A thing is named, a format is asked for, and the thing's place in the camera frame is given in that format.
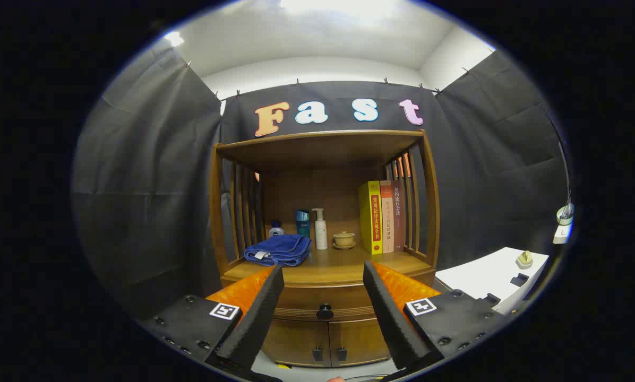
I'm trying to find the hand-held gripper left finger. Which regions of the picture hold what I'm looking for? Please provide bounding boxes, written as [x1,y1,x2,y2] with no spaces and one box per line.
[140,264,285,380]

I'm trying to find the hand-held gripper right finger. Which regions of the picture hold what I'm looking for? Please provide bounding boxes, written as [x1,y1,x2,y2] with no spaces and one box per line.
[363,260,509,372]

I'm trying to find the wooden drawer with black knob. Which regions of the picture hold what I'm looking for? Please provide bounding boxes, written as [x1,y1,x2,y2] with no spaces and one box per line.
[221,271,437,322]

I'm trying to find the wooden cabinet door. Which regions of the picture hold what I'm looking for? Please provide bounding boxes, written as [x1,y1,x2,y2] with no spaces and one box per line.
[262,318,331,368]
[328,317,392,367]

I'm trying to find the wooden countertop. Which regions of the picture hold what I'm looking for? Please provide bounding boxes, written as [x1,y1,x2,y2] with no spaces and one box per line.
[223,245,435,287]

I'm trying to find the white side cabinet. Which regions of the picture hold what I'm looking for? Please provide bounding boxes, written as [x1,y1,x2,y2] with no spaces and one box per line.
[435,247,550,315]

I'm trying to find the wooden cabinet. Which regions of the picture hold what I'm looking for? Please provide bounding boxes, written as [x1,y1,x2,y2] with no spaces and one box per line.
[210,129,441,368]

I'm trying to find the blue folded towel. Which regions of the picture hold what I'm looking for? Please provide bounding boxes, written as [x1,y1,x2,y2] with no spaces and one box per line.
[244,234,312,267]

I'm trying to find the cream and orange book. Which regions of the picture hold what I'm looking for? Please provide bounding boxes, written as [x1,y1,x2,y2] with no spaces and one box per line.
[380,180,395,254]

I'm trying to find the yellow book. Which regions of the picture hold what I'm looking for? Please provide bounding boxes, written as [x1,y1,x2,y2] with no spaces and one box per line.
[358,180,383,255]

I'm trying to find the white pump bottle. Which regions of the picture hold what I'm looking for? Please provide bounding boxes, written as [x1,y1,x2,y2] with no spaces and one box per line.
[312,208,329,250]

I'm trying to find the brown book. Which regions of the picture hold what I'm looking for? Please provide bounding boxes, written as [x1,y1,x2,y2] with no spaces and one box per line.
[391,179,406,252]

